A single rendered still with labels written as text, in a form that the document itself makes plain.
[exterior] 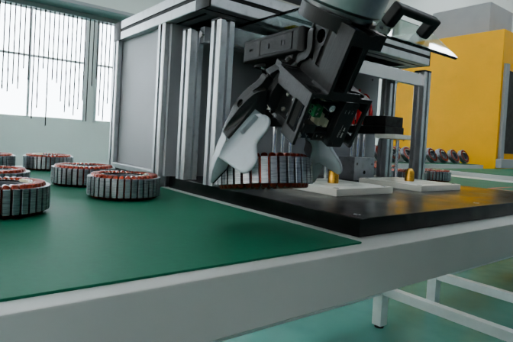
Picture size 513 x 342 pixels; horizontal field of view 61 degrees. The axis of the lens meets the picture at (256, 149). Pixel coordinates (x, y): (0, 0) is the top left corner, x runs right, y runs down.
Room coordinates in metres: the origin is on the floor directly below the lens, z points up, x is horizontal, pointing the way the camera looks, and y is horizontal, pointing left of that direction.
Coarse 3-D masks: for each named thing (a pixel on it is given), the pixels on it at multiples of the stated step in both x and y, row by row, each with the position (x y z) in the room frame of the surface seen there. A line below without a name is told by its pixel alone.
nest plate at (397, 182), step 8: (376, 184) 0.91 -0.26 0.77; (384, 184) 0.90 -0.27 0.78; (392, 184) 0.88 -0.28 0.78; (400, 184) 0.87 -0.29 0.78; (408, 184) 0.85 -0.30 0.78; (416, 184) 0.86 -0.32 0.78; (424, 184) 0.87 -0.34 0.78; (432, 184) 0.88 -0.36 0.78; (440, 184) 0.89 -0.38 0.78; (448, 184) 0.91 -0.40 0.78; (456, 184) 0.92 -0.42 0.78
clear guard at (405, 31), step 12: (288, 12) 0.72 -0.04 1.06; (240, 24) 0.82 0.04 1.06; (252, 24) 0.80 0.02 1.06; (264, 24) 0.79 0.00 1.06; (276, 24) 0.79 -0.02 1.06; (288, 24) 0.78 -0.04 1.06; (300, 24) 0.78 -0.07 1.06; (384, 24) 0.65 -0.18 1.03; (396, 24) 0.68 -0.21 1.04; (408, 24) 0.73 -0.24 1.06; (396, 36) 0.63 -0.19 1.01; (408, 36) 0.67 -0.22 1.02; (432, 36) 0.75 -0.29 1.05; (420, 48) 0.67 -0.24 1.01; (432, 48) 0.69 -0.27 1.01; (444, 48) 0.73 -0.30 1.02
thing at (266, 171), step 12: (264, 156) 0.45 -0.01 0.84; (276, 156) 0.45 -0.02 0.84; (288, 156) 0.45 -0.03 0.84; (300, 156) 0.47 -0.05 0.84; (228, 168) 0.46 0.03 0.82; (264, 168) 0.44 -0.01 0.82; (276, 168) 0.45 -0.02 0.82; (288, 168) 0.45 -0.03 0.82; (300, 168) 0.46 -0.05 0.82; (228, 180) 0.46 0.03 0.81; (240, 180) 0.45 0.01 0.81; (252, 180) 0.44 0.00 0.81; (264, 180) 0.44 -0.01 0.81; (276, 180) 0.44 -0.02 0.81; (288, 180) 0.45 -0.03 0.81; (300, 180) 0.46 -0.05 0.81; (312, 180) 0.49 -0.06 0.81
